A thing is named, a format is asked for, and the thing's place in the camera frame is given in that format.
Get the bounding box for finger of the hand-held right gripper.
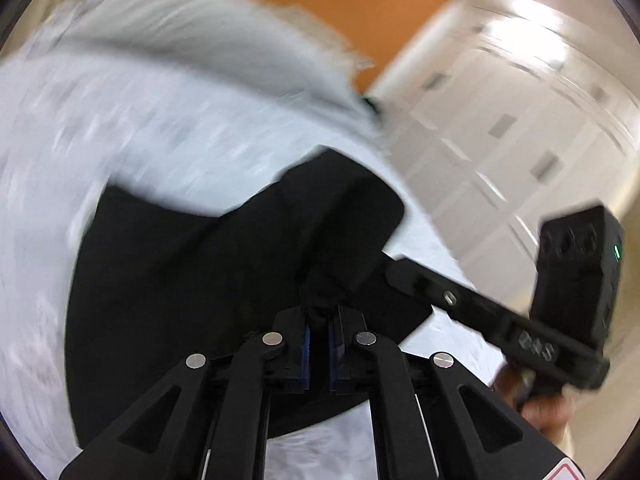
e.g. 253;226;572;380
385;255;506;346

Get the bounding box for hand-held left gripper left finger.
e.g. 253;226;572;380
59;305;313;480

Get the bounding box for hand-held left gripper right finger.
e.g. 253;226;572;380
327;305;586;480

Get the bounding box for grey duvet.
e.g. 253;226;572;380
30;0;386;161

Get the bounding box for butterfly print bed sheet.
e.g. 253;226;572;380
0;55;506;480

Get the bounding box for person's right hand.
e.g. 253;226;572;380
495;365;576;441

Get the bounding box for black pants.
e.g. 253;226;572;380
65;146;435;448

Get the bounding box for white wardrobe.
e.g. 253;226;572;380
365;0;640;311

